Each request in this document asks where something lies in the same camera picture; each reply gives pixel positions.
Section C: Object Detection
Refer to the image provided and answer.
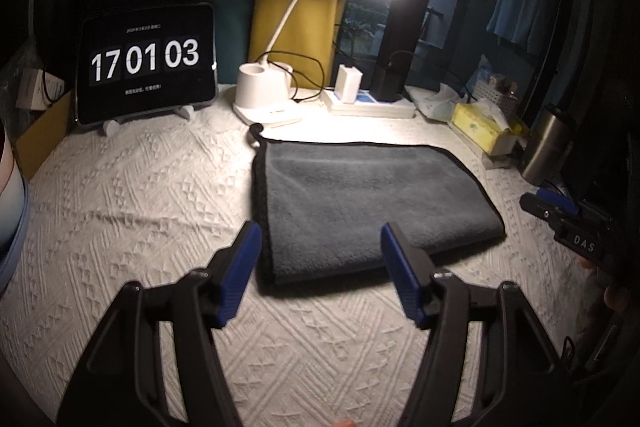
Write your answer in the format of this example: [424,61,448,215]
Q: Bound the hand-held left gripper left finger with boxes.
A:
[57,220,264,427]

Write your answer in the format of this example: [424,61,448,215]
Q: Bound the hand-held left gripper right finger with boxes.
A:
[380,221,577,427]

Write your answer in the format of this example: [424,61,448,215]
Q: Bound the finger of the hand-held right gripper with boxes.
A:
[519,192,567,229]
[536,188,582,216]

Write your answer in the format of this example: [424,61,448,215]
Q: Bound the grey towel with black edge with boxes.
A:
[249,123,507,301]

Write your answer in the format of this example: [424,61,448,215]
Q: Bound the person's right hand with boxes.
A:
[575,257,632,314]

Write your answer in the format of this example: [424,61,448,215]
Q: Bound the steel thermos bottle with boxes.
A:
[516,104,577,188]

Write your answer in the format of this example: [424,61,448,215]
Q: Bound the yellow tissue box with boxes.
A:
[448,101,527,156]

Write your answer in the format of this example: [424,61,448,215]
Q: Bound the white storage basket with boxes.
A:
[471,78,522,118]

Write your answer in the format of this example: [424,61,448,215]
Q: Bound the white textured tablecloth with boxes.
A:
[0,84,618,427]

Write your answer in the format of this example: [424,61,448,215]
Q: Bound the clear plastic bag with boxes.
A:
[409,83,472,124]

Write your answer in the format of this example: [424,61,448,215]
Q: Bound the white power strip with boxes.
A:
[321,87,417,118]

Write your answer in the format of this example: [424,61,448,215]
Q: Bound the white tablet stand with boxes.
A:
[101,103,197,138]

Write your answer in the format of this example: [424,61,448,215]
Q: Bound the white desk lamp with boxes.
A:
[232,0,411,128]

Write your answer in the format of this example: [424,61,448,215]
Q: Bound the black power adapter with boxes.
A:
[372,61,409,104]

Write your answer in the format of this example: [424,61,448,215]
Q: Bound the hanging blue garment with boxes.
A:
[486,0,557,56]

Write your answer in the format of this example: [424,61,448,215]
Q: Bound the white charger plug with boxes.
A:
[335,64,362,103]

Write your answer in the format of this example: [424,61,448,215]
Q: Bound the black tablet showing clock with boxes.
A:
[75,2,220,126]

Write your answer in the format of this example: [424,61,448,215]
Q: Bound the brown cardboard box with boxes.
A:
[14,88,77,182]

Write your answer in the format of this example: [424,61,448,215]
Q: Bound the small white box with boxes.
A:
[16,67,67,111]

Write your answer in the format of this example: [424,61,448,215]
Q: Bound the black cable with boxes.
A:
[254,51,327,104]

